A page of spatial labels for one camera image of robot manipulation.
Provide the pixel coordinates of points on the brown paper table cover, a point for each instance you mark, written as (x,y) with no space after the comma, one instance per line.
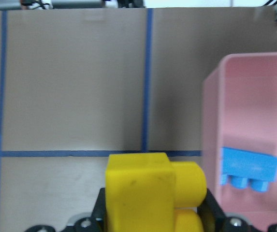
(77,85)

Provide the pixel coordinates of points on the blue toy block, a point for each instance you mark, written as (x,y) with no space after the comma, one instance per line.
(246,169)

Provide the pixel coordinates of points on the yellow toy block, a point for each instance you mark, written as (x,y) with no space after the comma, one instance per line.
(146,192)

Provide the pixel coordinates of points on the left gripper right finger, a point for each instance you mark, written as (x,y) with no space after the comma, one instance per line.
(214,219)

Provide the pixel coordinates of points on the pink plastic box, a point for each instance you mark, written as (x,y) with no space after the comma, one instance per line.
(240,111)

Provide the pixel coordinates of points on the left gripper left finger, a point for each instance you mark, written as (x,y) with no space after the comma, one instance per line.
(89,222)

